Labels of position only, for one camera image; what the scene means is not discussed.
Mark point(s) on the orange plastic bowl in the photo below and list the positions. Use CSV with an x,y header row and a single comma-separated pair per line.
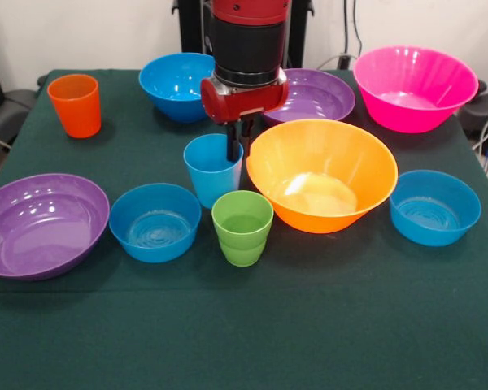
x,y
321,170

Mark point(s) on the dark green tablecloth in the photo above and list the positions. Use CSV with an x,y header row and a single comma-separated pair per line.
x,y
244,325

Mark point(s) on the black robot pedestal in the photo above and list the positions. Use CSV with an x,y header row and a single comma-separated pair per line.
x,y
191,28

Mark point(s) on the shallow blue plastic bowl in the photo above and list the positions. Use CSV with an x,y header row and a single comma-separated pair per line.
x,y
435,211
154,227

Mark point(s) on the orange plastic cup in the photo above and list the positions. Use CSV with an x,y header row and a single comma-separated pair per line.
x,y
75,109

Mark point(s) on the purple plastic bowl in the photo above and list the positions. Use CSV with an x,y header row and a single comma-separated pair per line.
x,y
40,227
321,97

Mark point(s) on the black power plug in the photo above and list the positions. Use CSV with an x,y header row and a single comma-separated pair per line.
x,y
343,61

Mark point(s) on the pink plastic bowl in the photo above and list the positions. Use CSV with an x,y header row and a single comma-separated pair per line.
x,y
410,97

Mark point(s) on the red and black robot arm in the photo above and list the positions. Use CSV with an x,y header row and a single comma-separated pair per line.
x,y
248,40

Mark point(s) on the black rounded equipment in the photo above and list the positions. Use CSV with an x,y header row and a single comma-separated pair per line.
x,y
486,109

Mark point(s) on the green plastic cup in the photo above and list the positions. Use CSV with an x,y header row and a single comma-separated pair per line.
x,y
242,231

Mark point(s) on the light blue plastic cup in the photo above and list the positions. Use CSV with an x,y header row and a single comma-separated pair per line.
x,y
211,183

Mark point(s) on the deep blue plastic bowl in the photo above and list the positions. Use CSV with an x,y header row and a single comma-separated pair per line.
x,y
171,89

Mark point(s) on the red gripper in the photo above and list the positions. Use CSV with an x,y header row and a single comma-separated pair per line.
x,y
244,101

